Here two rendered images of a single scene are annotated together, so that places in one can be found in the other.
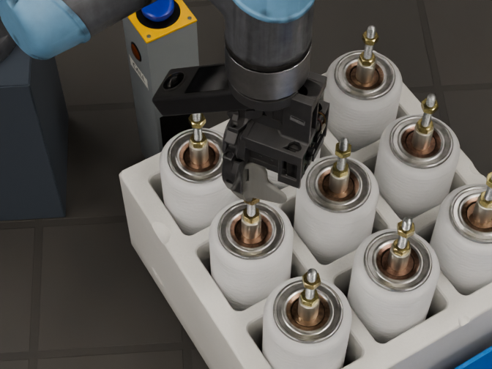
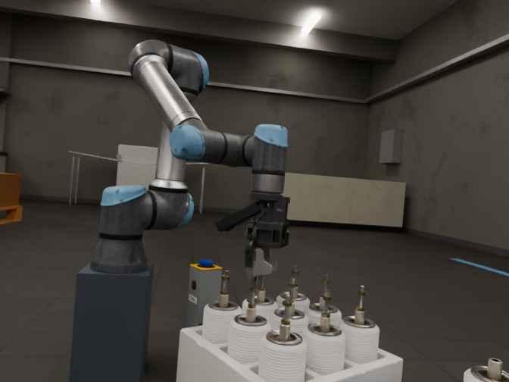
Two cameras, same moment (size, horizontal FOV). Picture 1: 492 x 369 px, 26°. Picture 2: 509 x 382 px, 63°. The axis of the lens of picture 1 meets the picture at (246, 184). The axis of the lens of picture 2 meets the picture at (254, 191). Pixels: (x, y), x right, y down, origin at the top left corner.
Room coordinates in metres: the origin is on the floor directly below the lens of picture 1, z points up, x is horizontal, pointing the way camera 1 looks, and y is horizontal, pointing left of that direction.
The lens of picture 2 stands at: (-0.32, 0.10, 0.56)
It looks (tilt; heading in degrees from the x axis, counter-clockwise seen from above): 1 degrees down; 355
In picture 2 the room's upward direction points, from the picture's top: 4 degrees clockwise
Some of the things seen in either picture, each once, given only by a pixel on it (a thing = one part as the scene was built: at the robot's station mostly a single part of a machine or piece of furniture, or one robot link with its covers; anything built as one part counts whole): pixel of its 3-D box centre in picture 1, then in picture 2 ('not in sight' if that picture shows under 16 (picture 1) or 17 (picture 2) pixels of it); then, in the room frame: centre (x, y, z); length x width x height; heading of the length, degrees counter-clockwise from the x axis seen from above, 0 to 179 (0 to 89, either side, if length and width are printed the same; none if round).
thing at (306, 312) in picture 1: (308, 306); (284, 331); (0.51, -0.07, 0.26); 0.02 x 0.02 x 0.03
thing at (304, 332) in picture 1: (307, 311); (284, 338); (0.51, -0.07, 0.25); 0.08 x 0.08 x 0.01
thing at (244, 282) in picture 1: (250, 269); (247, 359); (0.61, -0.01, 0.16); 0.10 x 0.10 x 0.18
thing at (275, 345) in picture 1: (304, 346); (280, 382); (0.51, -0.07, 0.16); 0.10 x 0.10 x 0.18
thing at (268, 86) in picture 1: (269, 54); (267, 185); (0.61, -0.02, 0.56); 0.08 x 0.08 x 0.05
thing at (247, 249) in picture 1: (251, 230); (251, 320); (0.61, -0.01, 0.25); 0.08 x 0.08 x 0.01
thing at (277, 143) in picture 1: (273, 113); (267, 220); (0.60, -0.03, 0.48); 0.09 x 0.08 x 0.12; 66
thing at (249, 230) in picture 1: (251, 224); (251, 314); (0.61, -0.01, 0.26); 0.02 x 0.02 x 0.03
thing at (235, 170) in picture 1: (239, 159); (251, 246); (0.59, 0.01, 0.42); 0.05 x 0.02 x 0.09; 156
